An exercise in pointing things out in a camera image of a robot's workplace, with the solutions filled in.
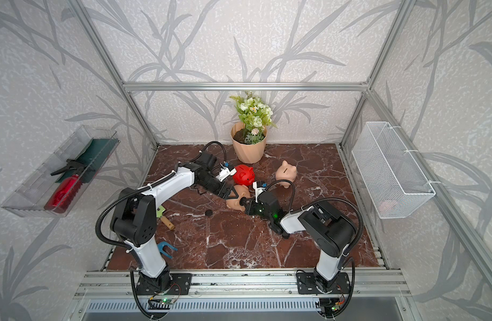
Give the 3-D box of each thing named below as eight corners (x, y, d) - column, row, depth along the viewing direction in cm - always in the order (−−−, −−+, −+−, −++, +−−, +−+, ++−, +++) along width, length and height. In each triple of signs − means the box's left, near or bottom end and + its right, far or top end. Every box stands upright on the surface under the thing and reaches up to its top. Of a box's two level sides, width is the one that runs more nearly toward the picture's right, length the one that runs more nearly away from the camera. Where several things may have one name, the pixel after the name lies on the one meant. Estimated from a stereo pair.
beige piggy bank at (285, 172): (274, 181, 106) (275, 170, 98) (282, 171, 110) (283, 159, 102) (287, 189, 103) (289, 178, 95) (295, 179, 107) (298, 167, 99)
